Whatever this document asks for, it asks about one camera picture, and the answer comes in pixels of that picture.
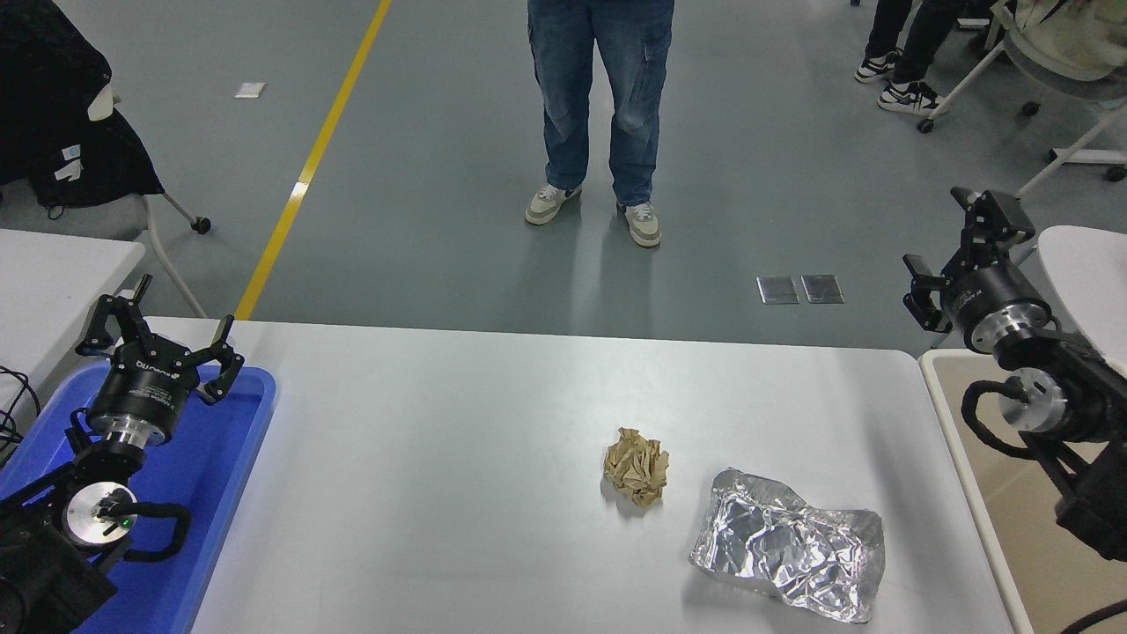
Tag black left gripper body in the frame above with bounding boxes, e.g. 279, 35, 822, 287
88, 345, 193, 432

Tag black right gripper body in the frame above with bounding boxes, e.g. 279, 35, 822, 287
940, 264, 1044, 344

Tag silver foil tray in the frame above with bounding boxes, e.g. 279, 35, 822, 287
689, 468, 886, 624

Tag tan paper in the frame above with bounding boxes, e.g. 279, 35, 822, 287
604, 428, 671, 508

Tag white side table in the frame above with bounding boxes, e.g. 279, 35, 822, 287
0, 229, 146, 415

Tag blue plastic tray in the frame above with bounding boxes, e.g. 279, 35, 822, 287
0, 361, 279, 634

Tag grey white-legged wheeled chair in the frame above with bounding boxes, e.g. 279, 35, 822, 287
916, 0, 1127, 200

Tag person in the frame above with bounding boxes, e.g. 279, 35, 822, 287
526, 0, 676, 248
854, 0, 996, 117

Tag cream coat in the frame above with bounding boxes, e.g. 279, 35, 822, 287
1013, 0, 1127, 85

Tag yellow floor tape line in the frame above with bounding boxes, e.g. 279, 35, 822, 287
234, 0, 394, 321

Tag large pale bin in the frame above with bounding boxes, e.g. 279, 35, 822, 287
917, 349, 1127, 634

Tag black jacket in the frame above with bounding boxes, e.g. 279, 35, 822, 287
0, 0, 166, 219

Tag black cable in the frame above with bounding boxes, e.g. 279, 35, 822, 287
0, 365, 42, 468

